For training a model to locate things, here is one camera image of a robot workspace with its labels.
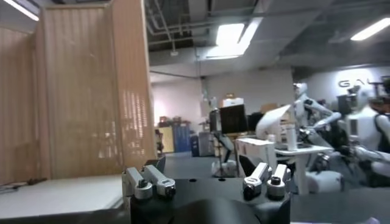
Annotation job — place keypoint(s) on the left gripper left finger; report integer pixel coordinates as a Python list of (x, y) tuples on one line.
[(149, 182)]

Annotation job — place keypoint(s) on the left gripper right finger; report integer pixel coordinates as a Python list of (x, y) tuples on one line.
[(259, 179)]

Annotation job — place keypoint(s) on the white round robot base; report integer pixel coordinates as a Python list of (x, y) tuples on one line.
[(224, 168)]

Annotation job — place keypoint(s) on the white humanoid robot raised arm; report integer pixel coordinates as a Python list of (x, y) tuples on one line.
[(310, 109)]

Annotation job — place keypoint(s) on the tall white cardboard box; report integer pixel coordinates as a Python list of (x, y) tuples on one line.
[(256, 152)]

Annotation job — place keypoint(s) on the black monitor tripod stand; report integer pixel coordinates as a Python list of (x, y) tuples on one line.
[(225, 152)]

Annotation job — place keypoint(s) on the white standing desk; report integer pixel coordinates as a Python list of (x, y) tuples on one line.
[(298, 152)]

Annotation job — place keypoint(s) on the white tumbler bottle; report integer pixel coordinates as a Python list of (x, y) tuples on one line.
[(291, 138)]

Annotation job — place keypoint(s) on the blue storage cabinet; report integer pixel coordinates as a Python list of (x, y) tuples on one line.
[(181, 137)]

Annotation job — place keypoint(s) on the white curved sheet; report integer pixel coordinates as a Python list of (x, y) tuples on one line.
[(272, 121)]

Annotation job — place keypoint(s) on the black monitor panel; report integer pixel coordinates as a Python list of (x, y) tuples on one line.
[(233, 119)]

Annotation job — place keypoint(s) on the black table cover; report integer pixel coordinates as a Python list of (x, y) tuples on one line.
[(335, 204)]

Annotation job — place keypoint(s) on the white table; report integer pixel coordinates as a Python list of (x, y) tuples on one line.
[(61, 194)]

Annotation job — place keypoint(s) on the white humanoid robot with base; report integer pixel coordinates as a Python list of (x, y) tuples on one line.
[(359, 137)]

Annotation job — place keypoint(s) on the wooden folding screen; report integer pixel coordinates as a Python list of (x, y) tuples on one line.
[(76, 91)]

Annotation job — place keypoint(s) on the ceiling light panel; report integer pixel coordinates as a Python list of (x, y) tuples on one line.
[(233, 38)]

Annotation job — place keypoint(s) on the ceiling tube light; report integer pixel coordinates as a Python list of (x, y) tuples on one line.
[(370, 29)]

